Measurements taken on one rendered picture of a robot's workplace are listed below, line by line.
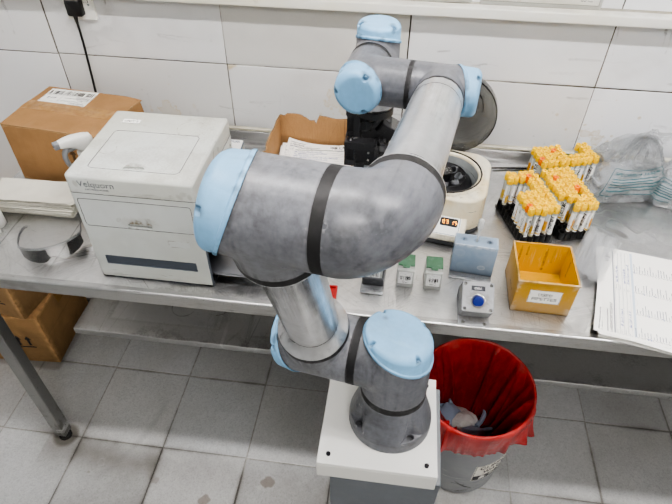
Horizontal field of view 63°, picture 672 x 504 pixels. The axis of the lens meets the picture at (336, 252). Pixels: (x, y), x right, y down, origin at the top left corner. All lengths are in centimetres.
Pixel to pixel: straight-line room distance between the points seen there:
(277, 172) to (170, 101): 133
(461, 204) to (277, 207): 95
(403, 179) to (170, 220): 77
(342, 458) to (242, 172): 62
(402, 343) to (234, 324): 124
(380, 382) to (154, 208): 62
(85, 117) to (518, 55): 120
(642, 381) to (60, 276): 181
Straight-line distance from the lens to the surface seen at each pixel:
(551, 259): 142
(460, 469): 186
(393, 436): 101
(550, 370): 205
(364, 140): 107
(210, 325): 208
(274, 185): 54
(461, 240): 133
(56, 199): 169
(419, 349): 89
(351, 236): 51
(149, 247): 132
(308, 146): 169
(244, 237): 55
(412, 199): 55
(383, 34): 96
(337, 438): 105
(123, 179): 122
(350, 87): 87
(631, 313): 142
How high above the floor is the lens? 184
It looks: 43 degrees down
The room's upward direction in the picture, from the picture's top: 1 degrees clockwise
